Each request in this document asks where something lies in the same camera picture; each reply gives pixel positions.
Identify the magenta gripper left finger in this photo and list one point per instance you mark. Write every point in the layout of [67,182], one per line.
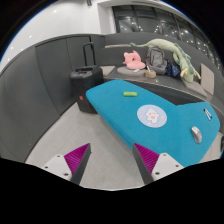
[71,166]

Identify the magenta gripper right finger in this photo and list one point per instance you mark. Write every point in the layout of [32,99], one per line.
[154,166]

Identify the round light-blue mouse pad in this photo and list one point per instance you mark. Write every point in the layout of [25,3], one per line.
[152,116]

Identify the grey computer mouse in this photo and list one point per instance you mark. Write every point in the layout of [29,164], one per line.
[196,134]

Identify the teal blue table cover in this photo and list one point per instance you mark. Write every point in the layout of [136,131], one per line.
[174,138]

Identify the blue white pen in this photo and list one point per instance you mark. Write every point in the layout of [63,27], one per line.
[208,114]

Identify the green rectangular eraser block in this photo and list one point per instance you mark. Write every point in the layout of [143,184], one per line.
[130,94]

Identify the black rolling suitcase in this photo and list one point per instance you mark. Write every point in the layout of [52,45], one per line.
[85,78]

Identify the small beige round container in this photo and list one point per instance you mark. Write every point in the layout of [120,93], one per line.
[150,74]

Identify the dark blue bag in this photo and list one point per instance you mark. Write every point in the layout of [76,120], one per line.
[172,70]

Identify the round grey seat cushion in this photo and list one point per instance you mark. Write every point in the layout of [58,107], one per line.
[129,72]

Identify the beige square cushion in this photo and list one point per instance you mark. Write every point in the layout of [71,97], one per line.
[207,81]

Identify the grey bench sofa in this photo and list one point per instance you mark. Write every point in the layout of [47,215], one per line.
[109,54]

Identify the grey backpack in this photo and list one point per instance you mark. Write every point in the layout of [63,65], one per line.
[155,60]

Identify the pink plush toy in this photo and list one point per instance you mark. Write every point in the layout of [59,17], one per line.
[133,61]

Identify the green dragon plush toy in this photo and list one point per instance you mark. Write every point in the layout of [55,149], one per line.
[188,72]

